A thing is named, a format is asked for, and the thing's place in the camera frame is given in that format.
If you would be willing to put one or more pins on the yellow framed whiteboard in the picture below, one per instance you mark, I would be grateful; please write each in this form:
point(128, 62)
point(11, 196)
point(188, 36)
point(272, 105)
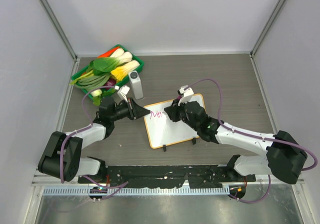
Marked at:
point(161, 131)

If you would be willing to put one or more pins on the yellow napa cabbage toy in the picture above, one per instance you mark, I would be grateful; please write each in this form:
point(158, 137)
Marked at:
point(122, 71)

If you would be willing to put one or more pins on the green plastic vegetable tray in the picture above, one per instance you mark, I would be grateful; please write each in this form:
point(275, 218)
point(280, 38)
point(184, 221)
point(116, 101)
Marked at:
point(105, 90)

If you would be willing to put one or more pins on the orange toy carrot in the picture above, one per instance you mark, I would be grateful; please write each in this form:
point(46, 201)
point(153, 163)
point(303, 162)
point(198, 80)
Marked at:
point(108, 53)

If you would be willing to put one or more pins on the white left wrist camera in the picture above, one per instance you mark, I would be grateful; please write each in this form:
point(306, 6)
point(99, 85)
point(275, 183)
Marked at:
point(122, 92)

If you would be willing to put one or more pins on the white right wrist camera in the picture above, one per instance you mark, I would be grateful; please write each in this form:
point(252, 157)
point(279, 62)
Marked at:
point(186, 93)

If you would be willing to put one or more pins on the grey slotted cable duct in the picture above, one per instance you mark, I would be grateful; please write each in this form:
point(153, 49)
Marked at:
point(89, 191)

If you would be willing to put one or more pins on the white bok choy toy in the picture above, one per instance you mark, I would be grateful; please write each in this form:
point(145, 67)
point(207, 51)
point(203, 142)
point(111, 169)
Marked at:
point(124, 58)

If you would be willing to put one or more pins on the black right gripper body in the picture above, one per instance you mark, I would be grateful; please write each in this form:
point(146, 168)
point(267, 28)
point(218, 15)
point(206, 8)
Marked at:
point(183, 117)

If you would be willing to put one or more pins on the white pen holder box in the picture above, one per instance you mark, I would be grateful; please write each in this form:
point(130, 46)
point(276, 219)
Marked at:
point(136, 85)

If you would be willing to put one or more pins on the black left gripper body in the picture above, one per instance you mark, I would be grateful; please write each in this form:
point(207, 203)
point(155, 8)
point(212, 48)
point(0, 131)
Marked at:
point(121, 112)

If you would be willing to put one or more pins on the green bok choy toy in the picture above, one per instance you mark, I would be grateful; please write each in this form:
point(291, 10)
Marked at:
point(101, 66)

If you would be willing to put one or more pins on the black wire whiteboard stand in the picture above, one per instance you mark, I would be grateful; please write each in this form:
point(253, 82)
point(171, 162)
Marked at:
point(194, 141)

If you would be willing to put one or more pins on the green onion toy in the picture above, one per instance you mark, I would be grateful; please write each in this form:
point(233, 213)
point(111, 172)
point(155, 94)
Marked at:
point(90, 81)

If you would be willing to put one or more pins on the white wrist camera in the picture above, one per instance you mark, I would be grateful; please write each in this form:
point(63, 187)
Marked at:
point(186, 93)
point(122, 92)

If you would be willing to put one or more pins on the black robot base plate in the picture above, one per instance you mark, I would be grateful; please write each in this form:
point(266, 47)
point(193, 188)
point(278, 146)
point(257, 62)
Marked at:
point(168, 176)

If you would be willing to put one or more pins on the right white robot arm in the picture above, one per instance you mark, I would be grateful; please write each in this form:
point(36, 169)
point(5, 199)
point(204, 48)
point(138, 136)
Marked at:
point(275, 154)

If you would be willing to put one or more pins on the purple toy onion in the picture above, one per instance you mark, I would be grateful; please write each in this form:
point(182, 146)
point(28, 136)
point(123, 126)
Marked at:
point(110, 82)

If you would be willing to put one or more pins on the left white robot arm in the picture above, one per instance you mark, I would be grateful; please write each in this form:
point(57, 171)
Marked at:
point(62, 155)

